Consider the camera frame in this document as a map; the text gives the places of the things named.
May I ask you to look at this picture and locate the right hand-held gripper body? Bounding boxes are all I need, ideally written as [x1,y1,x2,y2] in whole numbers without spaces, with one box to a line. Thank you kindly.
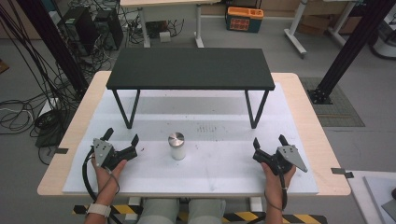
[252,145,309,176]

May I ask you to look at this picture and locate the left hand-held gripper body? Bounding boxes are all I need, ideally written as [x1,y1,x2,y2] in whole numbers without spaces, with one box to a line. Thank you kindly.
[92,137,138,172]

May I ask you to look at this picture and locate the silver metal cylinder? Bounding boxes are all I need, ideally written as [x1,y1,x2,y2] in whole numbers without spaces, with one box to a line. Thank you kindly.
[167,132,187,161]

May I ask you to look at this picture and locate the person's left hand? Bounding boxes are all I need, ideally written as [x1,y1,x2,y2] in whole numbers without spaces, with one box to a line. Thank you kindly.
[91,154,128,203]

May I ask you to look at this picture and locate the person's right hand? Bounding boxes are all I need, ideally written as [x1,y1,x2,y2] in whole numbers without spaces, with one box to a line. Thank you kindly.
[260,161,297,209]

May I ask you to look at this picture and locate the white wristband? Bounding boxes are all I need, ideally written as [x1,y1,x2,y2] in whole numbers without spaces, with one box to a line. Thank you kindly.
[86,203,112,218]

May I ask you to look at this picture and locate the grey floor mat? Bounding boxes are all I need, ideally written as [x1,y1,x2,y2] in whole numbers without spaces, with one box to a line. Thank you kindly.
[299,77,366,128]

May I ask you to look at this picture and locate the white table mat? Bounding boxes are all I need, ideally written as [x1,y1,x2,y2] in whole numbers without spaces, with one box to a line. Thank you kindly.
[62,81,319,196]

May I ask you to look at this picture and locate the person's legs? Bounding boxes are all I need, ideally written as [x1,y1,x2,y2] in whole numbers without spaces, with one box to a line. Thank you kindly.
[135,198,227,224]

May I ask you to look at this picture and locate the black raised shelf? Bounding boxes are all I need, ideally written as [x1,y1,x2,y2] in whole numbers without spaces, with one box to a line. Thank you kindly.
[106,47,276,130]

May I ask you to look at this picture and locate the yellow black hazard tape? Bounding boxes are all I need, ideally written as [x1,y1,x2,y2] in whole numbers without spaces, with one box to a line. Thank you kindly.
[72,203,329,224]

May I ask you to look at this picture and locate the white side table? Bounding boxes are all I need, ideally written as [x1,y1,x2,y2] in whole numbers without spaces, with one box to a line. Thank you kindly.
[346,170,396,224]

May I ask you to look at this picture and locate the black computer tower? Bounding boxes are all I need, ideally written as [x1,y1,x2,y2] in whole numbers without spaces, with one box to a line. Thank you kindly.
[92,7,124,51]
[57,6,100,57]

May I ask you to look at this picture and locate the orange and teal toolbox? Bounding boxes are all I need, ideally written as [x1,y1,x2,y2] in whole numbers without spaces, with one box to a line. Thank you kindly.
[225,6,265,34]

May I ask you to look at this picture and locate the white desk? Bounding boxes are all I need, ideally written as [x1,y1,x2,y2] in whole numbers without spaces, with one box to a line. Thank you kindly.
[120,0,222,49]

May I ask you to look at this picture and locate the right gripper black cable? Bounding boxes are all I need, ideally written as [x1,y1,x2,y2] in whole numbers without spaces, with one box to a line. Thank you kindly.
[246,172,289,224]

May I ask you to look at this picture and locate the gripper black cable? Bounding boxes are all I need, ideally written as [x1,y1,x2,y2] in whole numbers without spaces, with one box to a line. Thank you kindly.
[246,172,289,224]
[81,146,124,224]

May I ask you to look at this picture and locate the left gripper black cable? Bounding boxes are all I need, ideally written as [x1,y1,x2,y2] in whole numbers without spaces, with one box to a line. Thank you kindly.
[81,146,124,224]

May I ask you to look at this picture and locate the bundle of black floor cables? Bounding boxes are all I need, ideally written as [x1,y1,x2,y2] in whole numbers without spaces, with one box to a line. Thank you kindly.
[0,0,125,166]

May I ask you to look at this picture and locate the black metal post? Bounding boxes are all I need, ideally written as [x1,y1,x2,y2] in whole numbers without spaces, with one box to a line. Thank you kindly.
[307,0,396,105]
[16,0,90,94]

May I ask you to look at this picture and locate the white desk frame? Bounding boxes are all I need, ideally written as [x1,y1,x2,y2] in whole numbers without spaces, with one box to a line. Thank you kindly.
[283,0,365,60]

